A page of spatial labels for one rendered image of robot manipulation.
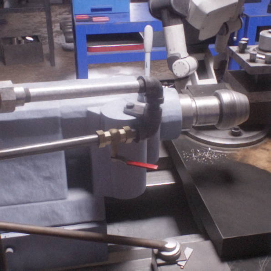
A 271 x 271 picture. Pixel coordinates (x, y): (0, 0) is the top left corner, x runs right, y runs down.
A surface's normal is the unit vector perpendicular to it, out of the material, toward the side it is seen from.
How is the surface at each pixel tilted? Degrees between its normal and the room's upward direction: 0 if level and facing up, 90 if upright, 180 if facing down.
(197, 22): 113
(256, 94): 90
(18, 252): 90
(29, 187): 66
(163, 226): 13
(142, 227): 4
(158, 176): 0
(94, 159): 79
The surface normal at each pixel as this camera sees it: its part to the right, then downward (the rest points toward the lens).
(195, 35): -0.23, 0.88
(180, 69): -0.46, 0.29
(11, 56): 0.33, 0.46
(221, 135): 0.00, -0.88
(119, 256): 0.14, -0.22
